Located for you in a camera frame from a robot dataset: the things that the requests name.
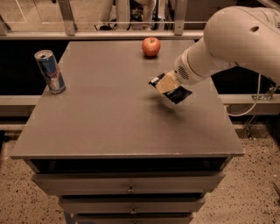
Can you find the top grey drawer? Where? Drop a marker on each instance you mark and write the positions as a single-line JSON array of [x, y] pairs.
[[128, 183]]

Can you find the blue silver energy drink can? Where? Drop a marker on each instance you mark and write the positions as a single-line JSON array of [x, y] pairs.
[[50, 70]]

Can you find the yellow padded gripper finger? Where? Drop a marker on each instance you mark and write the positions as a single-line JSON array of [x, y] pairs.
[[168, 83]]

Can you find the red apple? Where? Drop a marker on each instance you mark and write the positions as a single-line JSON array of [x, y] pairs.
[[151, 46]]

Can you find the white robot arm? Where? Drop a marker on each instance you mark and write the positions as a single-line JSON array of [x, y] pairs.
[[234, 36]]

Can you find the grey drawer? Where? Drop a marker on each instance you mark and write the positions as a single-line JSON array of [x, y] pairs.
[[144, 218], [128, 183], [131, 205]]

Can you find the grey metal railing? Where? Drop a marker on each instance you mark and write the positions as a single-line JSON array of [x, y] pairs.
[[111, 19]]

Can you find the middle grey drawer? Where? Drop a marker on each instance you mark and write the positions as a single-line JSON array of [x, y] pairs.
[[131, 205]]

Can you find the grey drawer cabinet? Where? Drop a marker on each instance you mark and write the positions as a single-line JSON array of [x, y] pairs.
[[111, 120]]

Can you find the bottom grey drawer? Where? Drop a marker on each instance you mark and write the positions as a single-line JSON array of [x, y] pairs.
[[144, 218]]

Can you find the dark blue rxbar wrapper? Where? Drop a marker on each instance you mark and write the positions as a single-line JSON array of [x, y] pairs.
[[176, 95]]

